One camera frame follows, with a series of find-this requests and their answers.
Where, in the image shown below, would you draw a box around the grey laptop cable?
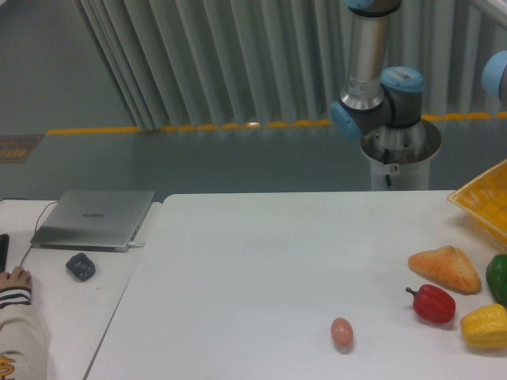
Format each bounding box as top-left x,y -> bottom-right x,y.
18,200 -> 59,269

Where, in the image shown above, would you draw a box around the silver laptop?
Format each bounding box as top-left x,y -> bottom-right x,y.
31,190 -> 154,252

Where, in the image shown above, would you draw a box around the person's hand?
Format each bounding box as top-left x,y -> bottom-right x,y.
0,266 -> 32,293

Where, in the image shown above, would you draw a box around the triangular bread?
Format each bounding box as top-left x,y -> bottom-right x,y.
407,245 -> 482,295

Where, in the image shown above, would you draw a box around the black cable on pedestal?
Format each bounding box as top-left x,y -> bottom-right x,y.
382,147 -> 394,191

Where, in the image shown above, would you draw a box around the white pleated curtain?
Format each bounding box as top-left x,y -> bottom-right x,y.
78,1 -> 506,130

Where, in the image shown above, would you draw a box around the red bell pepper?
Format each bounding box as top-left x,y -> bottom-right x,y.
405,284 -> 456,325

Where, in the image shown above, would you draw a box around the green bell pepper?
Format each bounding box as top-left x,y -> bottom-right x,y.
486,253 -> 506,306

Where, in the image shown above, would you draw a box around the yellow plastic basket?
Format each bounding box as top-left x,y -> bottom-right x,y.
448,159 -> 506,246

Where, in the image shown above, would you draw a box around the yellow bell pepper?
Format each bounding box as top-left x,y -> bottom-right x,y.
460,304 -> 506,349

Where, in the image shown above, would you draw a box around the brown egg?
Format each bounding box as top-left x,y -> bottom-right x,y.
330,317 -> 353,348

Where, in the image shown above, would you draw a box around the cream sleeve forearm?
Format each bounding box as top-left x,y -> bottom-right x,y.
1,287 -> 48,379

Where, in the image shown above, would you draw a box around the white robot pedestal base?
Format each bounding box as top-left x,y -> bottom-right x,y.
360,120 -> 442,191

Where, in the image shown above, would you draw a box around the black keyboard edge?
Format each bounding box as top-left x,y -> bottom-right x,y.
0,234 -> 10,272

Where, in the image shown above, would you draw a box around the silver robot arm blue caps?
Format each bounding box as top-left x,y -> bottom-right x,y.
330,1 -> 506,139

